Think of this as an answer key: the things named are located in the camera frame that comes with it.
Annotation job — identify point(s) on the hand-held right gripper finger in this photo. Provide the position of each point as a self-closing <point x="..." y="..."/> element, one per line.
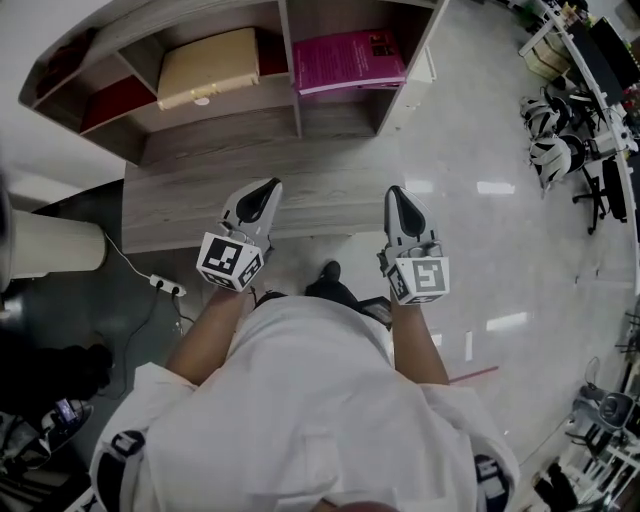
<point x="429" y="230"/>
<point x="392" y="220"/>

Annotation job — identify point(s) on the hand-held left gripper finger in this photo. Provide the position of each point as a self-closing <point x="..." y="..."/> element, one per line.
<point x="231" y="210"/>
<point x="272" y="210"/>

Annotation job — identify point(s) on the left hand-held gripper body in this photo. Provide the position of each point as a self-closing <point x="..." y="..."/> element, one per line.
<point x="225" y="260"/>

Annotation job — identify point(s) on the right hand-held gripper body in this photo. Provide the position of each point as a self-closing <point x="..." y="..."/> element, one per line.
<point x="422" y="277"/>

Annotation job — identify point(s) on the grey wooden desk with shelves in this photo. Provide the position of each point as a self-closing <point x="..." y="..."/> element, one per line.
<point x="220" y="130"/>

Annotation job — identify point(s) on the magenta book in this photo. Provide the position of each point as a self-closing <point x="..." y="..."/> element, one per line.
<point x="345" y="60"/>

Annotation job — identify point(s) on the person's left forearm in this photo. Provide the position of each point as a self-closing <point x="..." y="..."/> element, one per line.
<point x="210" y="340"/>

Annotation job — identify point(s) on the person's right forearm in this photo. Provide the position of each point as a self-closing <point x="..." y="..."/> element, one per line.
<point x="417" y="345"/>

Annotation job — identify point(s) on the long white office desk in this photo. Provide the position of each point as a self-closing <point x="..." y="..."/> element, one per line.
<point x="585" y="65"/>

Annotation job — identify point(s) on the black computer monitor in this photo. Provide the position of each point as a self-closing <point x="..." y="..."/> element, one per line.
<point x="617" y="55"/>

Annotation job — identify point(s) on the black waist-worn box device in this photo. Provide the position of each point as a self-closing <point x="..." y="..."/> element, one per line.
<point x="377" y="312"/>

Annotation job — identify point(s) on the white power strip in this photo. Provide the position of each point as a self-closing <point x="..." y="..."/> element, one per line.
<point x="168" y="285"/>

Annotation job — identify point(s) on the person's right black shoe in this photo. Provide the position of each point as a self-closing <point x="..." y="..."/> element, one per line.
<point x="331" y="271"/>

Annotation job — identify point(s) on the person's right leg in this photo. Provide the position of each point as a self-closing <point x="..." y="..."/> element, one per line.
<point x="332" y="295"/>

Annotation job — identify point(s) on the grey mesh office chair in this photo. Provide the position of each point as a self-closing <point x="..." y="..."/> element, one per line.
<point x="540" y="112"/>
<point x="552" y="160"/>

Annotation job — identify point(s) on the person's white shirt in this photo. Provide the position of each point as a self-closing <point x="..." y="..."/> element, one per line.
<point x="300" y="410"/>

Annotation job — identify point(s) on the white fluted cylinder appliance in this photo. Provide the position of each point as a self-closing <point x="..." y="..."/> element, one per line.
<point x="55" y="245"/>

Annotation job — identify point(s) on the black office chair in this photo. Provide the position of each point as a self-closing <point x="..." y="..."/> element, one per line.
<point x="607" y="192"/>

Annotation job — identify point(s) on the black bag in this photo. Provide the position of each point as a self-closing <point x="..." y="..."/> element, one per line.
<point x="70" y="375"/>

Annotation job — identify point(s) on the stack of cardboard boxes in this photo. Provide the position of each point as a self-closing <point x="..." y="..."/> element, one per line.
<point x="549" y="57"/>

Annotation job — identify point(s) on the small screen device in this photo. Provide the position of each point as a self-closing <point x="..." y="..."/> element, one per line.
<point x="65" y="412"/>

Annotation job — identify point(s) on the black round fan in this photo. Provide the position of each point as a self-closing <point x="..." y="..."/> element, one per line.
<point x="615" y="410"/>

